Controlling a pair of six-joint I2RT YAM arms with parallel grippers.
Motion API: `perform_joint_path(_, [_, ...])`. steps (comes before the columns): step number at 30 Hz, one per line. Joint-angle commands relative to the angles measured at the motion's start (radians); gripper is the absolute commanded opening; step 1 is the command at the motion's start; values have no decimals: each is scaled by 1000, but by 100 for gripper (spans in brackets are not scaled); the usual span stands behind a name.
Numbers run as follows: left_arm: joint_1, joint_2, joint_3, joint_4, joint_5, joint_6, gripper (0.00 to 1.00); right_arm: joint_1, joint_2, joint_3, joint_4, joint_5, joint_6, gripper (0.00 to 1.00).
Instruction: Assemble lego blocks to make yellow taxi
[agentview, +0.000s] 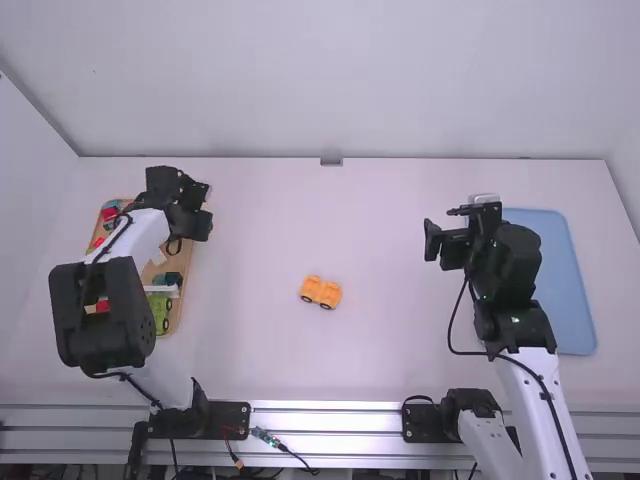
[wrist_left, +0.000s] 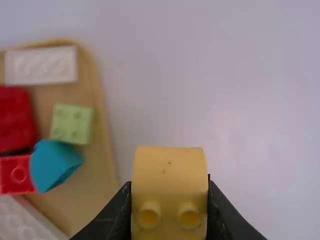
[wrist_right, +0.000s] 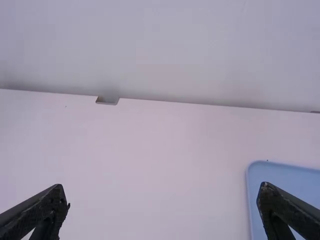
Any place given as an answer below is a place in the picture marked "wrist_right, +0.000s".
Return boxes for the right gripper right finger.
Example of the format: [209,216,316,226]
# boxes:
[256,181,320,240]

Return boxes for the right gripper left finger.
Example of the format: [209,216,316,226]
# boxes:
[0,183,71,240]

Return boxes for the blue mat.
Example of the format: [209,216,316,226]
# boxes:
[245,160,320,240]

